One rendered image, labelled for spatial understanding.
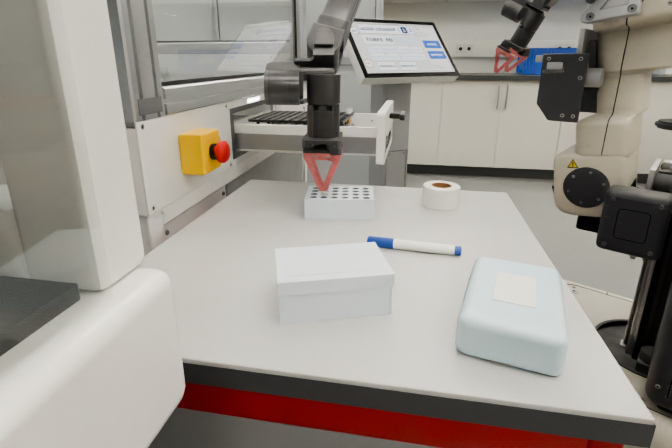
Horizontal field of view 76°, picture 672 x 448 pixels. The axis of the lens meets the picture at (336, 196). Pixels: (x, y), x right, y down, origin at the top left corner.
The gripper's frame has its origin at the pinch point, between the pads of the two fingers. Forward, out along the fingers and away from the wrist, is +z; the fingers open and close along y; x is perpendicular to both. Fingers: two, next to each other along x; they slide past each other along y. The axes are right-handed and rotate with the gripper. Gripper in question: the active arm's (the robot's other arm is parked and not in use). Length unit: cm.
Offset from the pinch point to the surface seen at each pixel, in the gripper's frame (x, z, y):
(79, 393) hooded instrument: -7, -6, 59
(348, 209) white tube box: 4.7, 3.4, 3.1
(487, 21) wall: 130, -61, -374
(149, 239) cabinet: -26.9, 6.0, 12.7
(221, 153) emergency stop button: -17.6, -6.0, 2.3
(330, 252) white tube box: 2.9, 0.4, 27.7
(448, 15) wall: 93, -67, -379
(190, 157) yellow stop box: -22.7, -5.5, 3.5
